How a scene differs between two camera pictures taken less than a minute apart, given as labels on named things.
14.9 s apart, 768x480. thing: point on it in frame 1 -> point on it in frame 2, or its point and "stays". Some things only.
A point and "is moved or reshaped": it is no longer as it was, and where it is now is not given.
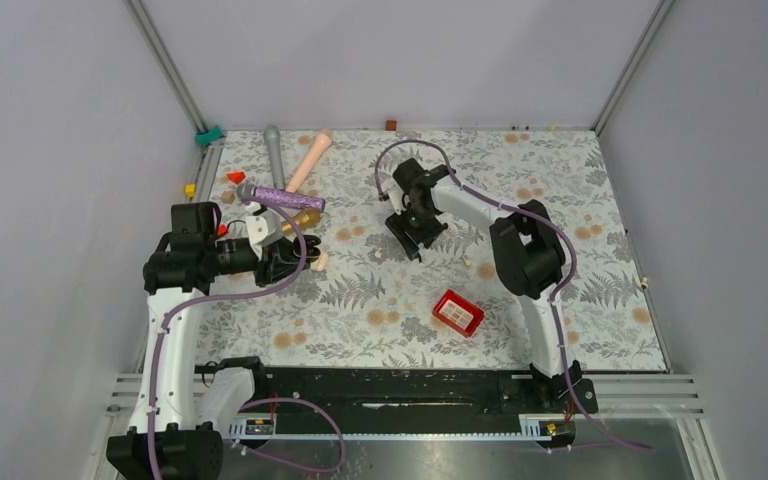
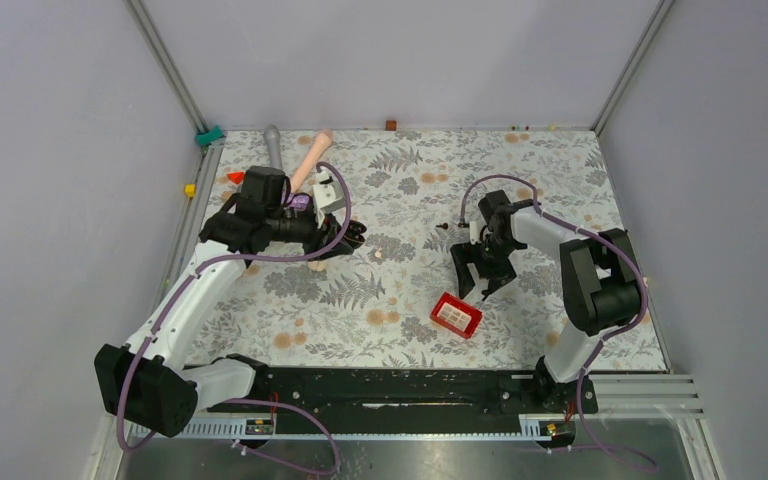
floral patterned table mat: (403, 221) stays
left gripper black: (277, 261) -> (329, 233)
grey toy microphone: (272, 135) stays
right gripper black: (397, 224) -> (464, 254)
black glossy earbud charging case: (309, 247) is moved or reshaped
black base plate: (400, 390) stays
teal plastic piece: (205, 138) stays
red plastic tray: (459, 313) stays
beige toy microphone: (322, 141) stays
